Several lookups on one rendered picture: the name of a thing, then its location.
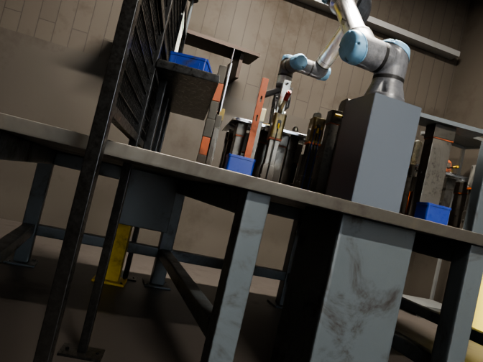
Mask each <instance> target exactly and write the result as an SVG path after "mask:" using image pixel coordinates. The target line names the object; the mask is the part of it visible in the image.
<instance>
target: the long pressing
mask: <svg viewBox="0 0 483 362"><path fill-rule="evenodd" d="M238 122H240V123H243V124H248V128H247V131H250V129H251V125H252V121H251V120H248V119H243V118H239V117H234V118H233V119H232V120H230V122H229V123H228V125H230V126H233V127H235V126H236V124H237V123H238ZM263 128H264V130H265V131H269V128H270V125H267V124H262V128H261V129H262V130H263ZM283 134H287V135H290V136H291V135H293V136H296V137H297V139H299V142H298V143H299V144H304V143H305V138H306V134H301V133H298V132H294V131H290V130H287V129H284V130H283ZM290 136H289V137H290ZM304 145H305V144H304ZM418 168H419V164H416V166H415V172H416V173H418ZM448 176H451V177H452V178H453V179H455V180H456V182H468V181H469V177H465V176H462V175H457V174H454V173H451V172H446V175H445V177H448ZM454 177H455V178H454ZM457 178H458V179H457Z"/></svg>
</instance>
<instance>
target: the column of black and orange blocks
mask: <svg viewBox="0 0 483 362"><path fill-rule="evenodd" d="M226 71H227V66H224V65H219V68H218V74H217V75H220V80H219V83H218V87H217V89H216V92H215V94H214V96H213V99H212V102H211V105H210V107H209V110H208V115H207V119H206V122H205V126H204V130H203V135H202V140H201V145H200V149H199V153H198V156H197V159H196V162H198V163H201V164H205V163H206V157H207V156H206V155H207V151H208V146H209V143H210V139H211V136H212V133H213V127H214V124H215V118H216V113H218V111H217V109H218V106H219V102H220V99H221V94H222V90H223V87H224V79H225V76H226Z"/></svg>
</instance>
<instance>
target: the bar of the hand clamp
mask: <svg viewBox="0 0 483 362"><path fill-rule="evenodd" d="M291 83H292V82H291V81H289V80H284V81H283V83H282V87H281V91H280V96H279V99H278V102H277V107H276V112H278V108H279V107H280V106H281V103H282V101H283V98H284V96H285V94H286V92H287V90H290V85H291Z"/></svg>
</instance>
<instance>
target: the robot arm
mask: <svg viewBox="0 0 483 362"><path fill-rule="evenodd" d="M321 1H322V3H324V4H327V5H329V7H330V10H331V11H332V13H333V14H335V15H336V16H337V18H338V21H339V24H340V27H339V28H338V30H337V31H336V33H335V35H334V36H333V37H332V38H331V40H330V42H329V43H328V44H327V45H326V47H325V49H324V50H323V52H322V53H321V54H320V56H319V57H318V59H317V60H316V61H315V62H314V61H312V60H309V59H307V57H306V56H305V55H303V54H297V55H293V56H292V55H283V56H282V60H281V62H280V69H279V73H278V76H277V81H276V86H275V87H276V88H274V89H272V90H268V91H266V94H265V97H264V98H267V97H270V96H273V97H274V98H273V99H272V107H271V110H270V120H269V122H270V123H271V119H272V113H273V111H274V109H276V107H277V102H278V99H279V96H280V91H281V87H282V83H283V81H284V80H289V81H292V78H293V73H294V72H298V73H302V74H304V75H307V76H310V77H312V78H315V79H317V80H322V81H325V80H327V79H328V78H329V75H330V74H331V69H330V67H331V66H332V64H333V63H334V61H335V60H336V58H337V57H338V56H340V58H341V59H342V60H343V61H344V62H346V63H348V64H350V65H354V66H357V67H359V68H362V69H365V70H368V71H369V72H372V73H374V74H373V78H372V82H371V84H370V86H369V87H368V89H367V91H366V93H365V94H364V96H365V95H369V94H371V93H379V94H382V95H384V96H388V97H391V98H394V99H397V100H399V101H403V102H405V99H404V91H403V85H404V81H405V75H406V72H407V68H408V63H409V61H410V48H409V47H408V46H407V45H406V44H405V43H404V42H401V41H399V40H394V39H386V40H383V41H382V40H379V39H377V38H375V37H374V35H373V33H372V30H371V29H370V28H369V27H366V26H365V25H364V24H365V23H366V22H367V20H368V18H369V15H370V12H371V9H372V0H321Z"/></svg>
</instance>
